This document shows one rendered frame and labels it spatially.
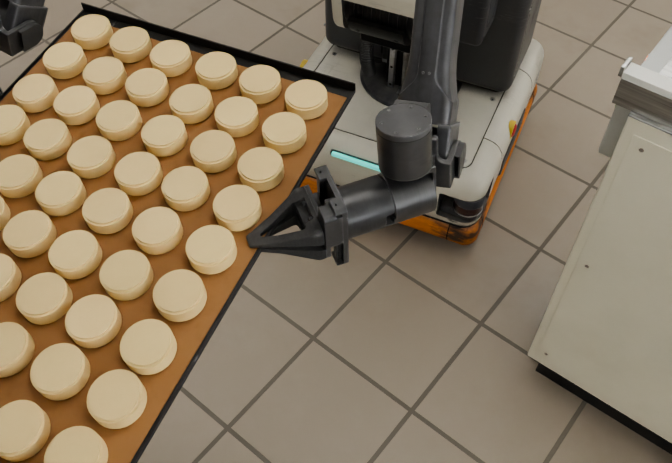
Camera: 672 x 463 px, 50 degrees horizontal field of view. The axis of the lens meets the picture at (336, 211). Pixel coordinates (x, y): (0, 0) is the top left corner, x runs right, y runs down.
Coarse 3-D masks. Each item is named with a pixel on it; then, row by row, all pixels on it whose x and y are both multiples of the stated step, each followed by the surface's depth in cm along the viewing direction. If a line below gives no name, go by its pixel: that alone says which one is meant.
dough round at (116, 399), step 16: (96, 384) 65; (112, 384) 65; (128, 384) 65; (96, 400) 64; (112, 400) 64; (128, 400) 64; (144, 400) 65; (96, 416) 63; (112, 416) 63; (128, 416) 63
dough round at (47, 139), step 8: (40, 120) 84; (48, 120) 84; (56, 120) 84; (32, 128) 83; (40, 128) 83; (48, 128) 83; (56, 128) 83; (64, 128) 83; (24, 136) 83; (32, 136) 82; (40, 136) 82; (48, 136) 82; (56, 136) 82; (64, 136) 82; (32, 144) 82; (40, 144) 82; (48, 144) 82; (56, 144) 82; (64, 144) 82; (32, 152) 82; (40, 152) 81; (48, 152) 82; (56, 152) 82; (64, 152) 83
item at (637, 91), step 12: (624, 72) 106; (636, 72) 106; (648, 72) 106; (624, 84) 107; (636, 84) 106; (648, 84) 104; (660, 84) 104; (624, 96) 108; (636, 96) 107; (648, 96) 106; (660, 96) 104; (636, 108) 108; (648, 108) 107; (660, 108) 106; (660, 120) 107
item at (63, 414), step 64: (128, 64) 91; (192, 64) 91; (192, 128) 85; (256, 128) 84; (320, 128) 84; (0, 320) 71; (64, 320) 71; (128, 320) 71; (192, 320) 70; (0, 384) 67; (128, 448) 64
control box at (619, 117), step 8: (664, 40) 120; (656, 48) 119; (664, 48) 119; (648, 56) 118; (656, 56) 118; (664, 56) 118; (648, 64) 116; (656, 64) 116; (664, 64) 116; (616, 112) 116; (624, 112) 115; (616, 120) 117; (624, 120) 116; (608, 128) 119; (616, 128) 118; (608, 136) 120; (616, 136) 119; (600, 144) 122; (608, 144) 121; (616, 144) 120; (600, 152) 123; (608, 152) 122
